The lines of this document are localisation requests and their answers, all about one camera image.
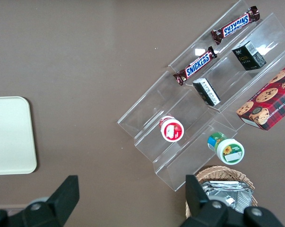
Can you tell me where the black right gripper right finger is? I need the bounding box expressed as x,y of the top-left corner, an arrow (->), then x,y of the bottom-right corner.
180,174 -> 284,227

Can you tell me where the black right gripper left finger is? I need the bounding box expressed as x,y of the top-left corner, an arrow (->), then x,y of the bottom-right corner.
0,175 -> 80,227

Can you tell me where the triangle sandwich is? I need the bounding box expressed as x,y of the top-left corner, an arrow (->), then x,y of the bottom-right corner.
199,180 -> 253,213

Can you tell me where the brown wicker basket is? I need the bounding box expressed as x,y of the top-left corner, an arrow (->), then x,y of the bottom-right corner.
185,165 -> 259,219

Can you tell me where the cream plastic tray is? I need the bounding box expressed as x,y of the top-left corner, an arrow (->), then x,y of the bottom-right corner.
0,96 -> 37,176

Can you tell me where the green sunflower lid cup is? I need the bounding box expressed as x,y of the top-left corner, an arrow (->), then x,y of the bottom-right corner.
207,131 -> 245,166

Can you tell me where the red strawberry yogurt cup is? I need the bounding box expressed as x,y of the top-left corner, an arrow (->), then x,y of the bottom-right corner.
159,115 -> 185,142

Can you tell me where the clear acrylic tiered stand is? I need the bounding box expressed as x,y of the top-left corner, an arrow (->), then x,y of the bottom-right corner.
117,70 -> 239,192
168,0 -> 285,133

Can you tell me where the small black carton box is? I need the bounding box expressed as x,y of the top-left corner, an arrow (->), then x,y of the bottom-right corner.
192,77 -> 222,107
231,40 -> 267,71

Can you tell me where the red chocolate chip cookie box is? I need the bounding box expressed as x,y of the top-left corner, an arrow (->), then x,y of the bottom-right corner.
235,60 -> 285,131

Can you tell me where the Snickers chocolate bar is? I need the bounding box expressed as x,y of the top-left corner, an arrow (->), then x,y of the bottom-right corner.
173,46 -> 218,86
210,6 -> 261,45

